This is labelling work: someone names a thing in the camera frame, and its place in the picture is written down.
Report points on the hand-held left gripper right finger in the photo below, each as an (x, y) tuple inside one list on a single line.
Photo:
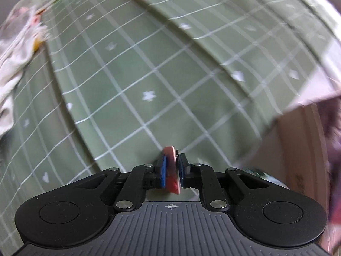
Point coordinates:
[(182, 173)]

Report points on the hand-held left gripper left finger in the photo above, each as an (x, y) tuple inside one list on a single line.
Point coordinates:
[(163, 173)]

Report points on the pink red soft pad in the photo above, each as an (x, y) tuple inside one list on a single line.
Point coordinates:
[(172, 170)]

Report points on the green checked bedsheet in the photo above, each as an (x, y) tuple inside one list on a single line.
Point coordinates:
[(133, 72)]

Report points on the floral printed quilt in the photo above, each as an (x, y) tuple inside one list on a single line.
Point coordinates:
[(16, 50)]

